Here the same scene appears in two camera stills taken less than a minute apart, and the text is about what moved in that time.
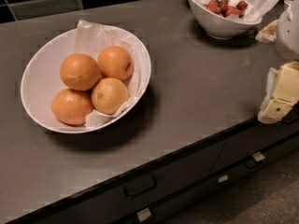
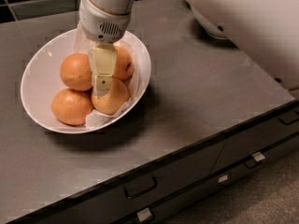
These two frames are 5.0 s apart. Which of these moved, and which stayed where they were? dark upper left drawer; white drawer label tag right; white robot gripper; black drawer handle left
Moved: white robot gripper
Stayed: dark upper left drawer; black drawer handle left; white drawer label tag right
